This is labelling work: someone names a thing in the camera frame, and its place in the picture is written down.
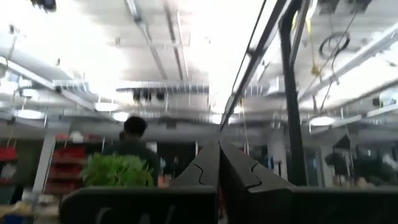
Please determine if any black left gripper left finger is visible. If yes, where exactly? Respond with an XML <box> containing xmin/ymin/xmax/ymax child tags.
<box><xmin>169</xmin><ymin>139</ymin><xmax>221</xmax><ymax>189</ymax></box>

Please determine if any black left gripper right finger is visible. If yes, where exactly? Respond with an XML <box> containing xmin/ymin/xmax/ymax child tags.
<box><xmin>219</xmin><ymin>139</ymin><xmax>295</xmax><ymax>224</ymax></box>

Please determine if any person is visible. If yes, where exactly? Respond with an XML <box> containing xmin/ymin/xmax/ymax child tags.
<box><xmin>102</xmin><ymin>116</ymin><xmax>161</xmax><ymax>187</ymax></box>

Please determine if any green leafy plant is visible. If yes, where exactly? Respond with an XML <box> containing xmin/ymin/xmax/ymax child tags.
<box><xmin>80</xmin><ymin>152</ymin><xmax>155</xmax><ymax>188</ymax></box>

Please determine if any red storage bins shelf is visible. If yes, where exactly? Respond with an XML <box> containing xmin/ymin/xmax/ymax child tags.
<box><xmin>0</xmin><ymin>133</ymin><xmax>103</xmax><ymax>195</ymax></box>

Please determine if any white pillar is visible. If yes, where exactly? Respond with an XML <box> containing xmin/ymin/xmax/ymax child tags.
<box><xmin>32</xmin><ymin>133</ymin><xmax>57</xmax><ymax>195</ymax></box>

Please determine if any blue plastic bin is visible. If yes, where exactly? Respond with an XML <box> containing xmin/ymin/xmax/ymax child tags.
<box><xmin>2</xmin><ymin>213</ymin><xmax>27</xmax><ymax>224</ymax></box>

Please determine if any black ceiling spotlight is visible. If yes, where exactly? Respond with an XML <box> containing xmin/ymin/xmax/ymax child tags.
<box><xmin>30</xmin><ymin>0</ymin><xmax>57</xmax><ymax>10</ymax></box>

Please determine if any yellow hanging cable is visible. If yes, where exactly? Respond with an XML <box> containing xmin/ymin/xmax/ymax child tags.
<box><xmin>306</xmin><ymin>17</ymin><xmax>321</xmax><ymax>77</ymax></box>

